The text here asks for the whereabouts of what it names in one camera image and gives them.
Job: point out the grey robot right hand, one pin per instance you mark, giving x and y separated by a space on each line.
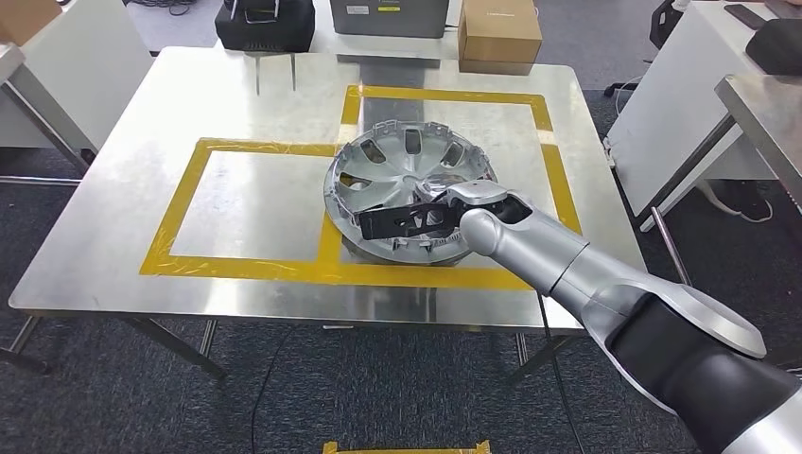
438 191

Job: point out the silver wheel hubcap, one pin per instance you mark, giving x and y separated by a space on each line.
388 169

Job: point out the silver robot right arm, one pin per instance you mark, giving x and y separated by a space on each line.
564 257

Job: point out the steel workbench table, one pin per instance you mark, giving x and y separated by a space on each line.
250 207

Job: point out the yellow tape rectangle outline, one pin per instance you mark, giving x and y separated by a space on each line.
388 274

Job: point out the brown cardboard box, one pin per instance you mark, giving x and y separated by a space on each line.
25 19
498 37

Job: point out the yellow tape strip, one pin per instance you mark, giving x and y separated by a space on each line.
269 148

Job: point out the white power strip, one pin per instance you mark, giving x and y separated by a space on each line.
609 153

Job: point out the grey equipment box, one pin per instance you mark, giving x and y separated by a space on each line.
388 22

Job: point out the black carry bag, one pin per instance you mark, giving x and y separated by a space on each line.
263 31

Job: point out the white cabinet panel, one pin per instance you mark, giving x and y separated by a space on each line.
676 94

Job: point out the yellow floor tape outline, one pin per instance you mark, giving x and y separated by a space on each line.
407 448

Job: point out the short yellow tape piece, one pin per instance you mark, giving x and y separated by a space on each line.
178 200

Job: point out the black office chair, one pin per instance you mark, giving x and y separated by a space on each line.
664 22

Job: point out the person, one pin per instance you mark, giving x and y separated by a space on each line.
745 200

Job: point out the black phone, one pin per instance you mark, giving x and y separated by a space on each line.
744 17

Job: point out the black padded case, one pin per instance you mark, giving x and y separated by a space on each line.
777 47

